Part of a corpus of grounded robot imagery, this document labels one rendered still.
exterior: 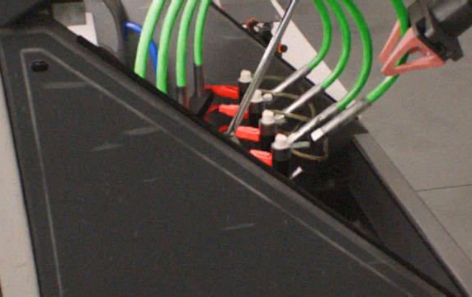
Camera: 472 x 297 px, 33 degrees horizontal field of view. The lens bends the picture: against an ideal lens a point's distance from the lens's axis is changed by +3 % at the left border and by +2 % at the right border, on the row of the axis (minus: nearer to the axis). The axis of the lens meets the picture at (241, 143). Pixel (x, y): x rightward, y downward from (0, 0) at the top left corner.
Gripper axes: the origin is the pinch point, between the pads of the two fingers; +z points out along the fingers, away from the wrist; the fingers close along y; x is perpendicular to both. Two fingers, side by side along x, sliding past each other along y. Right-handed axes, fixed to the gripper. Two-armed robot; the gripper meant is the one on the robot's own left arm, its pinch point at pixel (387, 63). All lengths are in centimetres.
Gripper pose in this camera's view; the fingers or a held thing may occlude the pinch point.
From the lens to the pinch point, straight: 112.4
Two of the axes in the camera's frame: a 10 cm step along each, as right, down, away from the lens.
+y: -0.1, 6.6, -7.5
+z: -6.8, 5.5, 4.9
